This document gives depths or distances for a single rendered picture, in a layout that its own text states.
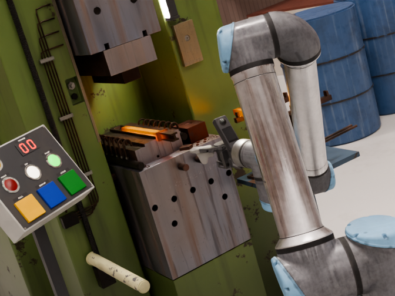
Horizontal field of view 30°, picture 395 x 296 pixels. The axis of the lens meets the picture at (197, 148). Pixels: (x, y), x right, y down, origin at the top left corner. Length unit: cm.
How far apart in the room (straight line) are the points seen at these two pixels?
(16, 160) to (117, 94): 91
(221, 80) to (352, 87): 237
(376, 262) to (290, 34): 59
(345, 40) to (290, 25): 343
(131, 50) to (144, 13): 14
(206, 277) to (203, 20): 103
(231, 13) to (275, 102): 682
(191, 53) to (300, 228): 132
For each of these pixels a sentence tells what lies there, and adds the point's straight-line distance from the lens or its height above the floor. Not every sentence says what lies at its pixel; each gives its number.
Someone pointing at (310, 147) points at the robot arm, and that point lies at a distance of 213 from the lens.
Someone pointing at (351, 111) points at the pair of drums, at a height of 22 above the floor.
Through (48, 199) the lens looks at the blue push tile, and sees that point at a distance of 239.
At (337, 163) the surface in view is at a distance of 291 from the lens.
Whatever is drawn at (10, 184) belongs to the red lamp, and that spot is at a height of 109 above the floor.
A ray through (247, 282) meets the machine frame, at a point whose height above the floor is 31.
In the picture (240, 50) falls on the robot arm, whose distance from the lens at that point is 184.
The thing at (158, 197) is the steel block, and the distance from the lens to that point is 274.
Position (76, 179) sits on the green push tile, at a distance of 249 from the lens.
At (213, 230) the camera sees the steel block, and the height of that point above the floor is 58.
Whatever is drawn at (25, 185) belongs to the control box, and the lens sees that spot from 239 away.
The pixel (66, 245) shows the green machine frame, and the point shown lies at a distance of 284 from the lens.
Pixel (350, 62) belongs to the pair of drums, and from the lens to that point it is 532.
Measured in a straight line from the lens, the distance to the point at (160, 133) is 275.
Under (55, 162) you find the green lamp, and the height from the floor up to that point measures 108.
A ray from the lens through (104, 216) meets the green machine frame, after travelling 288.
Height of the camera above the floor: 163
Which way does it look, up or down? 15 degrees down
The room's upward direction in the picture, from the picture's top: 16 degrees counter-clockwise
